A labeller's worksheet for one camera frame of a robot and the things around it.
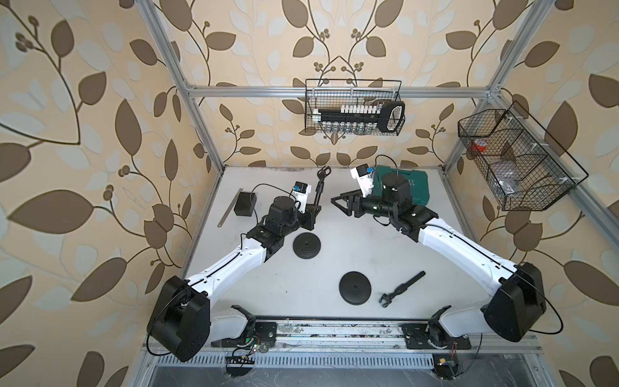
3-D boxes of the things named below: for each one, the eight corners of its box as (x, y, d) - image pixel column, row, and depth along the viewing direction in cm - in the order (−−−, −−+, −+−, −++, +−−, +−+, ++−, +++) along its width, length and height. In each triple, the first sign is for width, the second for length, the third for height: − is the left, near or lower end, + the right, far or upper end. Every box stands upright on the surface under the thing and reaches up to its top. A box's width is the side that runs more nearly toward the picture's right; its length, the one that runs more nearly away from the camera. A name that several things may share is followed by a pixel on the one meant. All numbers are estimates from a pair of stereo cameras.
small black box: (236, 216, 105) (233, 211, 102) (241, 196, 112) (239, 191, 109) (252, 216, 105) (251, 211, 102) (257, 196, 112) (255, 191, 109)
